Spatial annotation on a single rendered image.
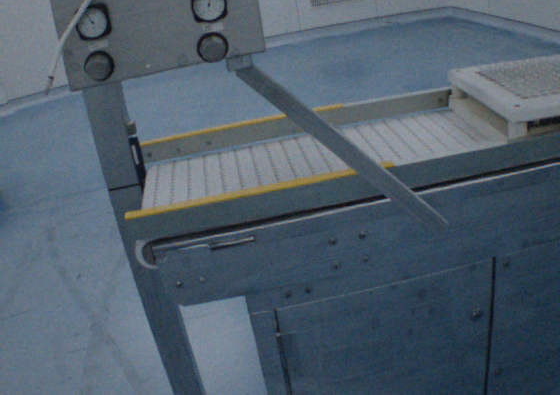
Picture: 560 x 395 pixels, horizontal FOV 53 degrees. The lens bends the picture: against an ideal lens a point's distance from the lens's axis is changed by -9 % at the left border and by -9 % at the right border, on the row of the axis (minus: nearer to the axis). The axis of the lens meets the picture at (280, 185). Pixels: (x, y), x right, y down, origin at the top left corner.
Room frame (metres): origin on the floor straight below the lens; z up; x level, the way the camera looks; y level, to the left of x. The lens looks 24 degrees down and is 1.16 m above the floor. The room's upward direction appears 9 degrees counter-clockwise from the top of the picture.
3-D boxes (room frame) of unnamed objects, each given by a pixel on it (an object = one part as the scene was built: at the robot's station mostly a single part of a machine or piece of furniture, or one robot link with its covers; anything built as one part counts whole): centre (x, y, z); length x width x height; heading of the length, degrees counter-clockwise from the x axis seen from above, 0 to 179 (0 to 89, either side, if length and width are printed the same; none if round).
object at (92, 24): (0.62, 0.16, 1.10); 0.04 x 0.01 x 0.04; 94
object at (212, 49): (0.63, 0.05, 1.05); 0.03 x 0.03 x 0.04; 4
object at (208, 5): (0.63, 0.04, 1.09); 0.04 x 0.01 x 0.04; 94
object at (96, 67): (0.62, 0.17, 1.05); 0.03 x 0.02 x 0.04; 94
